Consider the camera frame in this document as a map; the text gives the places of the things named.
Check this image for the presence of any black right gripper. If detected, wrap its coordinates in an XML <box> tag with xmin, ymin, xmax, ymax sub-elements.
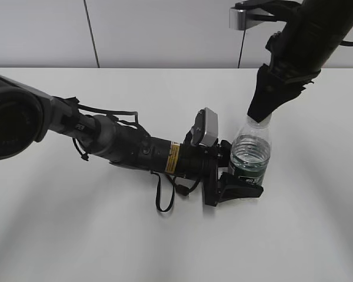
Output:
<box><xmin>247</xmin><ymin>31</ymin><xmax>322</xmax><ymax>123</ymax></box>

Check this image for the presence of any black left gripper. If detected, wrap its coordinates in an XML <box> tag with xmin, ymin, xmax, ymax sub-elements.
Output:
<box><xmin>203</xmin><ymin>140</ymin><xmax>264</xmax><ymax>206</ymax></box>

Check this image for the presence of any clear water bottle green label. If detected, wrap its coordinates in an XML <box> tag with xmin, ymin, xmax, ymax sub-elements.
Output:
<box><xmin>228</xmin><ymin>116</ymin><xmax>271</xmax><ymax>186</ymax></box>

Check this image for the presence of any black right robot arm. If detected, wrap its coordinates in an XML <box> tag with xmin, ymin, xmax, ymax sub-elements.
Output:
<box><xmin>247</xmin><ymin>1</ymin><xmax>353</xmax><ymax>122</ymax></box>

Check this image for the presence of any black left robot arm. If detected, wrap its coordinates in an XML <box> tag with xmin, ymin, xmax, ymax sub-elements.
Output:
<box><xmin>0</xmin><ymin>75</ymin><xmax>264</xmax><ymax>206</ymax></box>

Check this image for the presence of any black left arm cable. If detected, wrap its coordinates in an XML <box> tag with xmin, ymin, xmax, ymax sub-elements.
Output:
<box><xmin>155</xmin><ymin>172</ymin><xmax>204</xmax><ymax>213</ymax></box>

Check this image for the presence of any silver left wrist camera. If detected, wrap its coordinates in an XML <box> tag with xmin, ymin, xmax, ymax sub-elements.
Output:
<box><xmin>184</xmin><ymin>107</ymin><xmax>218</xmax><ymax>147</ymax></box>

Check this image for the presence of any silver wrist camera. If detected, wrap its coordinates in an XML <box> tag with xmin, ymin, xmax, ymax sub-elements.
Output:
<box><xmin>184</xmin><ymin>107</ymin><xmax>218</xmax><ymax>147</ymax></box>
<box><xmin>229</xmin><ymin>1</ymin><xmax>287</xmax><ymax>31</ymax></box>

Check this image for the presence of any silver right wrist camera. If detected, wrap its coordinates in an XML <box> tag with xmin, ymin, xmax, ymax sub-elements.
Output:
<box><xmin>229</xmin><ymin>1</ymin><xmax>287</xmax><ymax>31</ymax></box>

